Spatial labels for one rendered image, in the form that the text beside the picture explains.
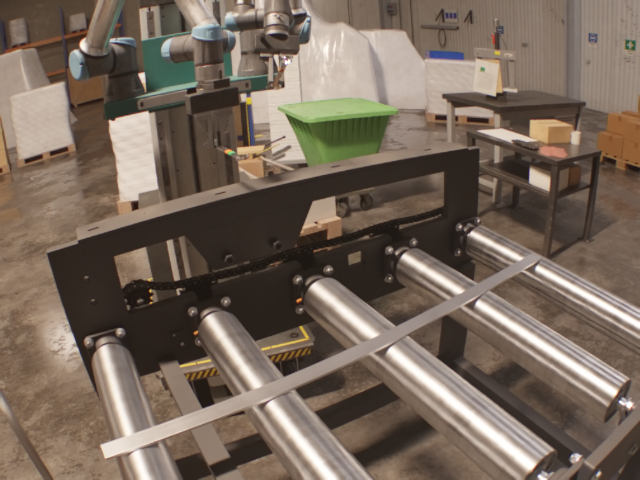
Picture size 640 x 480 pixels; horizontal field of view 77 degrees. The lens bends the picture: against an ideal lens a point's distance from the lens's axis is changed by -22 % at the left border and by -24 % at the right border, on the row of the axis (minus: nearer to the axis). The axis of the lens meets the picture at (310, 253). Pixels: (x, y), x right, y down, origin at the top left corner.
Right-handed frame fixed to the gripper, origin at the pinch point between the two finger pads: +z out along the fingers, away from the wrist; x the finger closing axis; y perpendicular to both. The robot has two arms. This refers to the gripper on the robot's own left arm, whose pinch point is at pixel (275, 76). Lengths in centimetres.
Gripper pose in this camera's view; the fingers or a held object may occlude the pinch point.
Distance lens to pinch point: 142.5
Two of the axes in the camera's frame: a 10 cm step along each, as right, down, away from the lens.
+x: 9.8, -0.3, 2.1
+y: 2.1, 0.3, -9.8
